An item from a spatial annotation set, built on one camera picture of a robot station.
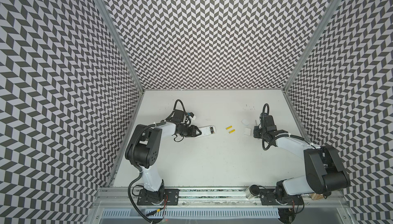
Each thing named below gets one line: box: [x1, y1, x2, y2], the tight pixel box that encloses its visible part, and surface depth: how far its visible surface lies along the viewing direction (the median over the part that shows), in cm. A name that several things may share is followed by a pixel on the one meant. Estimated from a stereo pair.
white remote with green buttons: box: [195, 125, 216, 138], surface depth 96 cm
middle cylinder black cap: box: [249, 184, 260, 196], surface depth 70 cm
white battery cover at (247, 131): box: [244, 126, 252, 136], surface depth 98 cm
